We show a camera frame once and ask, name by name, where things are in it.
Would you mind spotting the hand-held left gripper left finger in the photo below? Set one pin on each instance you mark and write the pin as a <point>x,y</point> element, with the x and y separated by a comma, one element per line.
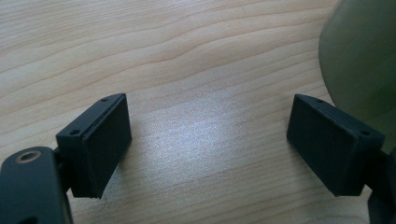
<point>102,146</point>

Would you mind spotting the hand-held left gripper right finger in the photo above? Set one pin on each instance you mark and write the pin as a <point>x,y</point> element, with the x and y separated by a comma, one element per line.
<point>330,146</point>

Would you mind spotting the round trash bin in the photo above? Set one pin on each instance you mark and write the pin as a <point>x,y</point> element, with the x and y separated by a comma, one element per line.
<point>364,56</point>

